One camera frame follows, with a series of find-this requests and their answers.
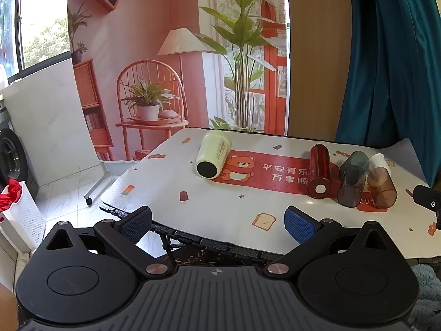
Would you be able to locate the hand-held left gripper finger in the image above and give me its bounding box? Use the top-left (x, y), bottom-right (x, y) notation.
top-left (263, 206), bottom-right (391, 278)

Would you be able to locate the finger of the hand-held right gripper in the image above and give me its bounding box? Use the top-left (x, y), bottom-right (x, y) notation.
top-left (413, 184), bottom-right (441, 231)

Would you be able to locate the brown transparent cup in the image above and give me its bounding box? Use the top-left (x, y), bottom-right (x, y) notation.
top-left (365, 166), bottom-right (398, 210)

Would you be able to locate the red transparent cup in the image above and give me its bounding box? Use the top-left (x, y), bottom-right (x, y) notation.
top-left (307, 143), bottom-right (332, 200)

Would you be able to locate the white cup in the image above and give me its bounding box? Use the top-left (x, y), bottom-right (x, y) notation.
top-left (369, 153), bottom-right (392, 176)

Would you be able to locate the dark grey transparent cup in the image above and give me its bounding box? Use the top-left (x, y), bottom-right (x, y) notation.
top-left (337, 151), bottom-right (371, 208)

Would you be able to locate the cream cup with black base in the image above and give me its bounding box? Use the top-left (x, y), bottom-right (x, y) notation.
top-left (196, 130), bottom-right (232, 180)

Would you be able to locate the bear printed table mat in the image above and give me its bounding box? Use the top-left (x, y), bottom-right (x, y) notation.
top-left (100, 127), bottom-right (432, 260)

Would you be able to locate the blue fluffy rug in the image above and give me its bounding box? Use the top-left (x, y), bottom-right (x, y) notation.
top-left (409, 263), bottom-right (441, 331)

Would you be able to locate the black folding table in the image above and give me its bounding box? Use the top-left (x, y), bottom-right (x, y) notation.
top-left (99, 204), bottom-right (286, 266)

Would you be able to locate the teal curtain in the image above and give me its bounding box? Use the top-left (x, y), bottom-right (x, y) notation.
top-left (335, 0), bottom-right (441, 187)

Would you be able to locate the wooden panel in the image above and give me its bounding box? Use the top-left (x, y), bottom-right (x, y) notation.
top-left (287, 0), bottom-right (353, 143)

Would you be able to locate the white stand with caster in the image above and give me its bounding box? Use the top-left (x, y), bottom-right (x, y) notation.
top-left (84, 159), bottom-right (122, 205)

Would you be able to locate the white marble board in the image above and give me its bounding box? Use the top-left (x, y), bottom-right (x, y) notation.
top-left (2, 57), bottom-right (99, 194)

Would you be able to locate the white perforated basket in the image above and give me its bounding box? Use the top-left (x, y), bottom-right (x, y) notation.
top-left (0, 181), bottom-right (46, 253)

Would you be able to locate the red cloth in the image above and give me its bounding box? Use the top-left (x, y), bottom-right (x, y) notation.
top-left (0, 178), bottom-right (23, 212)

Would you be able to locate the washing machine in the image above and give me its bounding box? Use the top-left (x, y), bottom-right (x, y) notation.
top-left (0, 106), bottom-right (39, 194)

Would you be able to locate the window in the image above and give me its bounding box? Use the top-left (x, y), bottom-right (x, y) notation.
top-left (0, 0), bottom-right (71, 84)

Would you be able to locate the wall poster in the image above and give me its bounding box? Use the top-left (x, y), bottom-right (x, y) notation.
top-left (67, 0), bottom-right (289, 162)

